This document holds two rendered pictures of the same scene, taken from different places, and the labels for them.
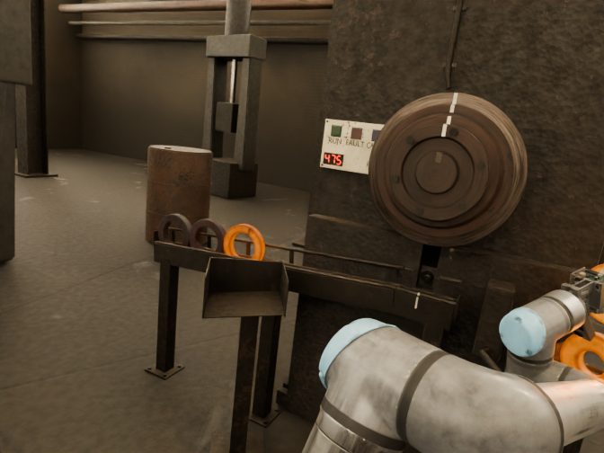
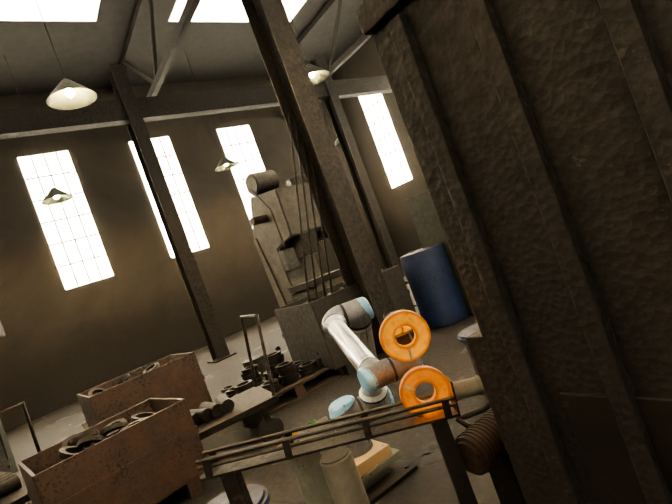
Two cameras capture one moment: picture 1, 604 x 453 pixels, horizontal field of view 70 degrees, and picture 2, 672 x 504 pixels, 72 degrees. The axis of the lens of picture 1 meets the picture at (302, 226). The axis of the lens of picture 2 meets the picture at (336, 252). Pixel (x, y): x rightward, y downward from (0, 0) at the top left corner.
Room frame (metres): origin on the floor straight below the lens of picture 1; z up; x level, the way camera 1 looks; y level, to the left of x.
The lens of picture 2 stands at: (1.59, -2.06, 1.20)
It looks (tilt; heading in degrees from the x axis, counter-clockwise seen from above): 0 degrees down; 119
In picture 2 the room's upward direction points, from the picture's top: 20 degrees counter-clockwise
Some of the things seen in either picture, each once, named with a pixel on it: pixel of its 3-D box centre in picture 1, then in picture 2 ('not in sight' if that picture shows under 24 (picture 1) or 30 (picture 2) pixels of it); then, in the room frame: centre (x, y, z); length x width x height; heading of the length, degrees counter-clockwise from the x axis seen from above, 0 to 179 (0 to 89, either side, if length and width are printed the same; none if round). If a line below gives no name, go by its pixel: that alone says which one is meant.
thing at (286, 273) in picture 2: not in sight; (301, 249); (-2.40, 4.06, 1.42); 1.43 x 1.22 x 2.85; 159
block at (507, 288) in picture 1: (493, 319); not in sight; (1.27, -0.64, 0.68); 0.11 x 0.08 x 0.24; 154
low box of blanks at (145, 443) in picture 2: not in sight; (117, 470); (-1.56, -0.29, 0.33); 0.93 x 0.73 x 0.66; 71
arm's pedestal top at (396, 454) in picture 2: not in sight; (361, 463); (0.17, -0.06, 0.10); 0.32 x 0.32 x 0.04; 62
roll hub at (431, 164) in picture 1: (437, 173); not in sight; (1.27, -0.38, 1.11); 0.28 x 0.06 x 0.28; 64
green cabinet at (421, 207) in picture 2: not in sight; (460, 246); (0.16, 3.38, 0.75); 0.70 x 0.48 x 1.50; 64
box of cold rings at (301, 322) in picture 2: not in sight; (347, 319); (-1.08, 2.43, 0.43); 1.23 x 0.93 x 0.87; 62
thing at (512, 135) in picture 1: (443, 171); not in sight; (1.36, -0.42, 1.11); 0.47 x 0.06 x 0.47; 64
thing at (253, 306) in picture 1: (238, 365); not in sight; (1.36, 0.16, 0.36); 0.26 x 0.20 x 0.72; 99
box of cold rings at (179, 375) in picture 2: not in sight; (147, 406); (-2.80, 0.93, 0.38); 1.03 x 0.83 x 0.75; 67
